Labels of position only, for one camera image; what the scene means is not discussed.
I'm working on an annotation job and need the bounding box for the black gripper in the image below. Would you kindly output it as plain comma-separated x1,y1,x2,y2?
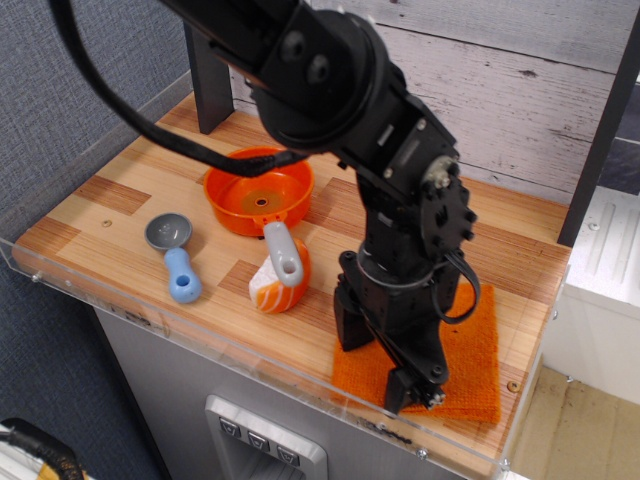
334,251,449,414

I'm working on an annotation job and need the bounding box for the orange cloth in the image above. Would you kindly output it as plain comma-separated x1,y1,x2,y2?
331,284,501,424

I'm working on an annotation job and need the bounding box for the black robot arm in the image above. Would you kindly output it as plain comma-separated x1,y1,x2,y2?
170,1,476,413

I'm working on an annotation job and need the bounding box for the salmon sushi toy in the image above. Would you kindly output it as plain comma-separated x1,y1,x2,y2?
249,238,312,314

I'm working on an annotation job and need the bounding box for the silver dispenser button panel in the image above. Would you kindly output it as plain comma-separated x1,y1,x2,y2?
205,395,329,480

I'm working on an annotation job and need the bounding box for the grey toy kitchen cabinet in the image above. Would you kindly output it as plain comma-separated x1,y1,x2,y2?
97,310,461,479

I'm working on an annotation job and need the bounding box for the white side counter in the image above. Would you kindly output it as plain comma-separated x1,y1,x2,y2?
542,187,639,404

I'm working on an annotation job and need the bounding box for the grey blue toy scoop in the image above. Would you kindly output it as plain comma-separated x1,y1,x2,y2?
144,212,203,304

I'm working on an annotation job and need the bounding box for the yellow black object bottom left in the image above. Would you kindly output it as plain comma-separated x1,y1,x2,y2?
1,418,91,479

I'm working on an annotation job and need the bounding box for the orange toy pan grey handle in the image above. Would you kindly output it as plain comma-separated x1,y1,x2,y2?
203,160,315,287

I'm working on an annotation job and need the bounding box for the dark right frame post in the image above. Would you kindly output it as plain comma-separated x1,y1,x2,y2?
557,13,639,247

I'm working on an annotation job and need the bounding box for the dark frame post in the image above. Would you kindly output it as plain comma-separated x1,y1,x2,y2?
184,24,235,134
557,13,639,247

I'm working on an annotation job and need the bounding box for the dark left frame post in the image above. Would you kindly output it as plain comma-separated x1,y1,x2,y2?
184,24,235,134

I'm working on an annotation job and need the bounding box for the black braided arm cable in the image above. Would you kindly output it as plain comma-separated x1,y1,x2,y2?
47,0,311,179

